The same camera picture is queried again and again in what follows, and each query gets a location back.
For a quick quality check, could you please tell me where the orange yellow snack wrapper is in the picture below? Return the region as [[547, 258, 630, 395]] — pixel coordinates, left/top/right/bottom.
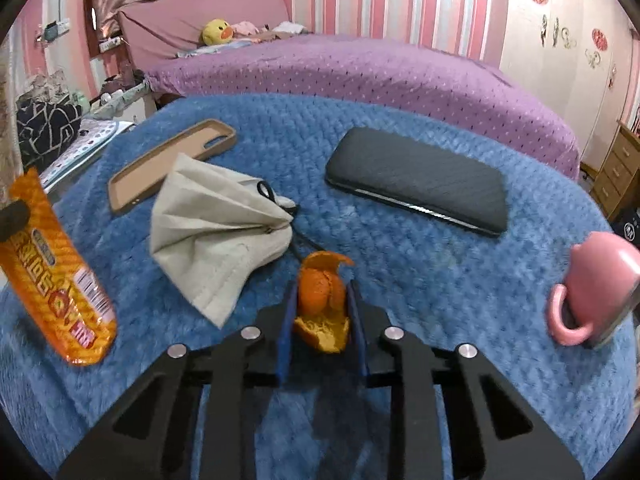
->
[[1, 168, 117, 366]]

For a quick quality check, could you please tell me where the orange mandarin peel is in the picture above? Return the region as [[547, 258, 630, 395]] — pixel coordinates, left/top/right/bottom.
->
[[293, 252, 354, 354]]

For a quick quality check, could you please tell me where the black white patterned bag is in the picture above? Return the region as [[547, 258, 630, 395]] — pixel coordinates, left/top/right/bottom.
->
[[16, 99, 82, 174]]

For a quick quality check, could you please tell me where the white perforated plastic tray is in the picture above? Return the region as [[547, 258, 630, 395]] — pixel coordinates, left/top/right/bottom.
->
[[40, 118, 134, 194]]

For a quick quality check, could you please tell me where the brown phone case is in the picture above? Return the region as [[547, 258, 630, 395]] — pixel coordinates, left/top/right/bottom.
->
[[107, 119, 238, 214]]

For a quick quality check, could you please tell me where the blue fuzzy blanket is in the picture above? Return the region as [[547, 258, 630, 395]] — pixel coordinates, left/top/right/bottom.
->
[[1, 94, 636, 477]]

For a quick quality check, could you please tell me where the beige cloth pouch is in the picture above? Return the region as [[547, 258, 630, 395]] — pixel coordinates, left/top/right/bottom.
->
[[150, 154, 296, 327]]

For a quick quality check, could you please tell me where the pink steel-lined mug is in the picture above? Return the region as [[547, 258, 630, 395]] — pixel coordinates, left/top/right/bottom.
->
[[547, 232, 639, 349]]

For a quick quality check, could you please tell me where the pink sofa headboard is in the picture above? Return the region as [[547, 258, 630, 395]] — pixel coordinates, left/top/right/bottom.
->
[[117, 0, 290, 70]]

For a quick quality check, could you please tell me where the black cardboard box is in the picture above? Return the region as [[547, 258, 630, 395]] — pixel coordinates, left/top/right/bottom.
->
[[613, 208, 640, 249]]

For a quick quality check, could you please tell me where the yellow duck plush toy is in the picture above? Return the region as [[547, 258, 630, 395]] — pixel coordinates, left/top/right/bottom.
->
[[201, 18, 234, 47]]

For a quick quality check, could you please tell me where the wooden desk with drawers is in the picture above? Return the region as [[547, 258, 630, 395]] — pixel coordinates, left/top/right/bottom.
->
[[589, 122, 640, 223]]

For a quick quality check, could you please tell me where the purple dotted bedspread bed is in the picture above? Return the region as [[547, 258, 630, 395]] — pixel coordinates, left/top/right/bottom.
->
[[144, 35, 580, 179]]

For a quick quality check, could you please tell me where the white decorated wardrobe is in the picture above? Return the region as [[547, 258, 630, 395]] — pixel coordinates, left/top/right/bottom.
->
[[500, 0, 639, 169]]

